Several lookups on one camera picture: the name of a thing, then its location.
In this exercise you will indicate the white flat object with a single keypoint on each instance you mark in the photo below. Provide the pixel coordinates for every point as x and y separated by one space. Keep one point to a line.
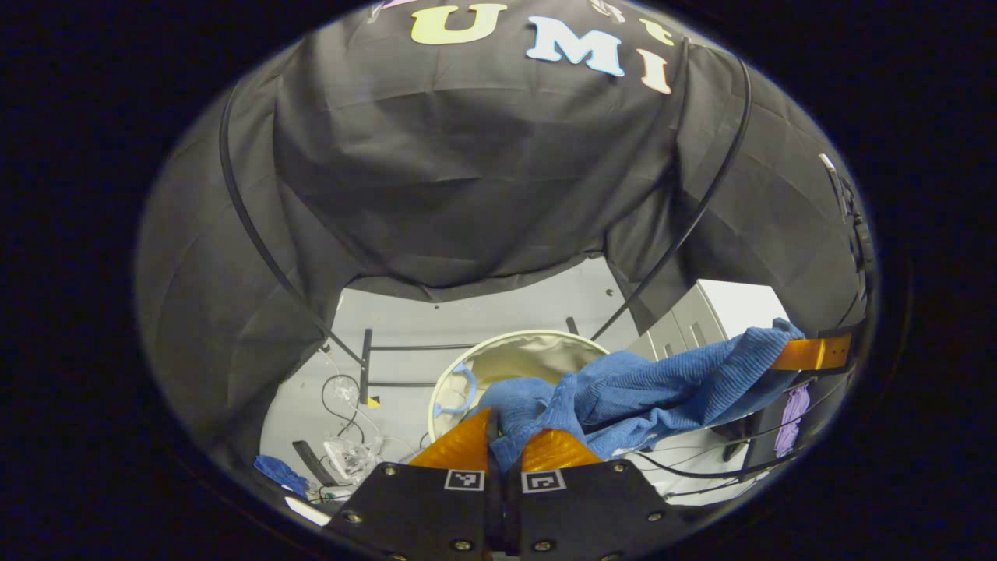
308 510

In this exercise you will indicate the beige laundry hamper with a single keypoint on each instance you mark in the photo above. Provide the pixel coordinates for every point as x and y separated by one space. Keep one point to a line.
530 358

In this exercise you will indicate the black tripod with device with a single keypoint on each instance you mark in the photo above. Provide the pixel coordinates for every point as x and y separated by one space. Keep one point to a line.
832 173

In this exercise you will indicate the black backdrop cloth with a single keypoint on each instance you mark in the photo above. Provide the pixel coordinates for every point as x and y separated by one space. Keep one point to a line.
467 156

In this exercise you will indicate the white cabinet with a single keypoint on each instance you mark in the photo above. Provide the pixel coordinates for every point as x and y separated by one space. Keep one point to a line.
740 308

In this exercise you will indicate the clear plastic bag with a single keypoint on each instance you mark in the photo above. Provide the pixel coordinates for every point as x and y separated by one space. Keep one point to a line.
350 458

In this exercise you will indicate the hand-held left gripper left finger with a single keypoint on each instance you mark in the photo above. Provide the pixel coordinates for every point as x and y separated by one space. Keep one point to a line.
420 514

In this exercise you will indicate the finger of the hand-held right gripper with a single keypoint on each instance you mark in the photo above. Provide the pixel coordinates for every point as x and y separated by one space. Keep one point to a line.
810 352

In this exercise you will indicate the black metal garment rack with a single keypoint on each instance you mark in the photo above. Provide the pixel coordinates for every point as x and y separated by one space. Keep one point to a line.
366 358

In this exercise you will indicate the small blue cloth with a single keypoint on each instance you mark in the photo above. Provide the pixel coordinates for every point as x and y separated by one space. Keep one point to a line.
280 472

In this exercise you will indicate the black flat device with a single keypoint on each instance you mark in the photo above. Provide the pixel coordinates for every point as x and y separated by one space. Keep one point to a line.
311 463

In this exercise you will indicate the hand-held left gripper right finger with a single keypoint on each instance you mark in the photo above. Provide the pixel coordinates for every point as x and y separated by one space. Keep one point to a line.
592 514

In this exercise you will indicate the purple cloth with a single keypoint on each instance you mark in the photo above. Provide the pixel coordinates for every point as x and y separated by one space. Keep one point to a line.
793 413

